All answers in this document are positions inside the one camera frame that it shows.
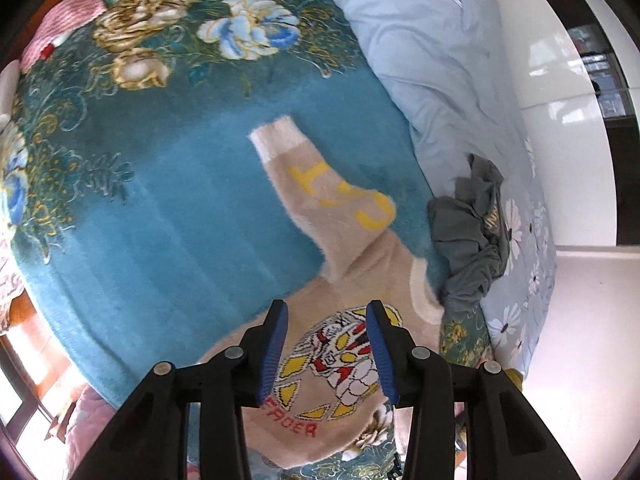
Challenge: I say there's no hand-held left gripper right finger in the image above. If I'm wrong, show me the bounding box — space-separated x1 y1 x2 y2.
365 300 583 480

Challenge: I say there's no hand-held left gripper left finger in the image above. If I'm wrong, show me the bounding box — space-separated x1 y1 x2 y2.
75 300 291 480

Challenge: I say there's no beige fuzzy sweater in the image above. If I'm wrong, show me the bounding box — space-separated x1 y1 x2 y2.
197 115 446 471

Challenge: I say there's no grey garment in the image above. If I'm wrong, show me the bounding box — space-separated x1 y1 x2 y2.
426 154 512 306

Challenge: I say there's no teal floral blanket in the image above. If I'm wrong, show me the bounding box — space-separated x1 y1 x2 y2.
0 0 496 480

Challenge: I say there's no light blue floral duvet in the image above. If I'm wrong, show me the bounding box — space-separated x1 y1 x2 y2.
305 0 558 376

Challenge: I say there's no white wardrobe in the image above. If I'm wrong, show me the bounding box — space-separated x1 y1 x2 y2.
477 0 628 247

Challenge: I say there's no pink striped cloth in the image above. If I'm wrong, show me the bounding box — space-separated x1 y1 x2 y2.
20 0 107 72

